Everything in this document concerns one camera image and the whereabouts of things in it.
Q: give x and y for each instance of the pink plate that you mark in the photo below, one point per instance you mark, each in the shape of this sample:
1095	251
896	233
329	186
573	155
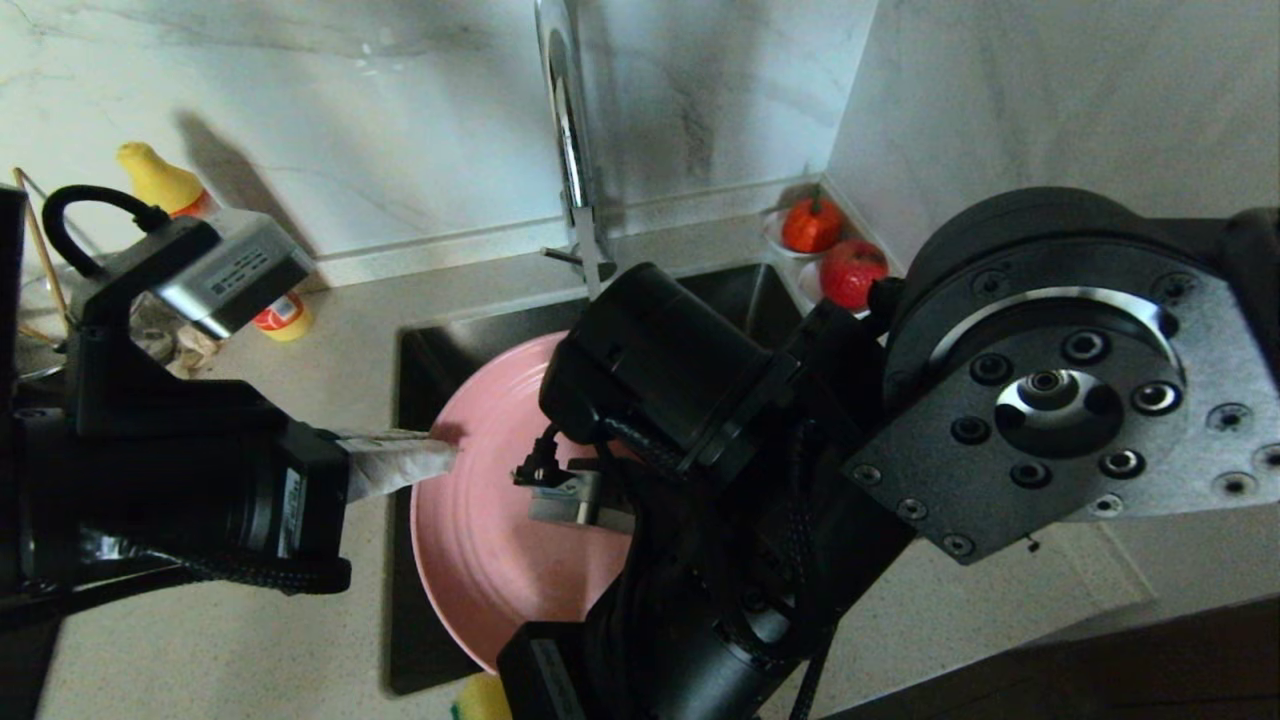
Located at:
490	560

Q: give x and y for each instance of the yellow sponge green backing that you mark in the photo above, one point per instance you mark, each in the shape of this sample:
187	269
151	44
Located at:
485	700

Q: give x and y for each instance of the red apple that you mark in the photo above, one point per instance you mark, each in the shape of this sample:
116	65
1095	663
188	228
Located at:
852	274

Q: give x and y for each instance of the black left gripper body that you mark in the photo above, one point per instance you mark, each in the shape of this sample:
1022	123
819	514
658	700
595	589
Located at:
180	480

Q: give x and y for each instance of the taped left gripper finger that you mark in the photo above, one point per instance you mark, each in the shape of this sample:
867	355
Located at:
400	462

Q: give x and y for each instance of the running water stream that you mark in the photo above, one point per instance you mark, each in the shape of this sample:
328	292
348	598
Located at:
590	260

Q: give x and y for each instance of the stainless steel sink basin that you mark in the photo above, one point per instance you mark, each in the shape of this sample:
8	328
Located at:
420	350

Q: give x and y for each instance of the small white dish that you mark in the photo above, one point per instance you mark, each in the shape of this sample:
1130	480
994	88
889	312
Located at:
810	290
771	238

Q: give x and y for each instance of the chrome kitchen faucet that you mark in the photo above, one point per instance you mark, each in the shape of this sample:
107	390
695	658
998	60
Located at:
568	130

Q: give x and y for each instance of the crumpled beige tissue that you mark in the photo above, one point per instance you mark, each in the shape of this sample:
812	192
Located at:
195	350

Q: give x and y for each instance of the black stove cooktop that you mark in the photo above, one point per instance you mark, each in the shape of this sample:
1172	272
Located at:
25	670

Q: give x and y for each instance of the clear glass jug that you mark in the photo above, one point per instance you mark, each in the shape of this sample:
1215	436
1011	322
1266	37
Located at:
150	335

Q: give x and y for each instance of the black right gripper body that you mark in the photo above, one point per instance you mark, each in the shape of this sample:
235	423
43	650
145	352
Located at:
680	370

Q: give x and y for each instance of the orange detergent bottle yellow cap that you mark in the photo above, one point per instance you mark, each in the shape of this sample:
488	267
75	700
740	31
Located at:
160	175

